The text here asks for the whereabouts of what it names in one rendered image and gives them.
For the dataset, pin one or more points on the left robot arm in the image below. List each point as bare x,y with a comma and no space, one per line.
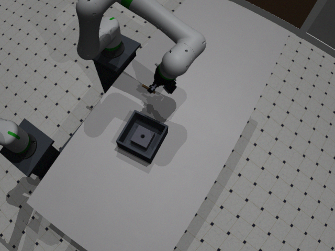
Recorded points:
99,34

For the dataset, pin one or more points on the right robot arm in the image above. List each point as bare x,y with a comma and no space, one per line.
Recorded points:
14,138

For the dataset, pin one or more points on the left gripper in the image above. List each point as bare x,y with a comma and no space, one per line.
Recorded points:
156,83

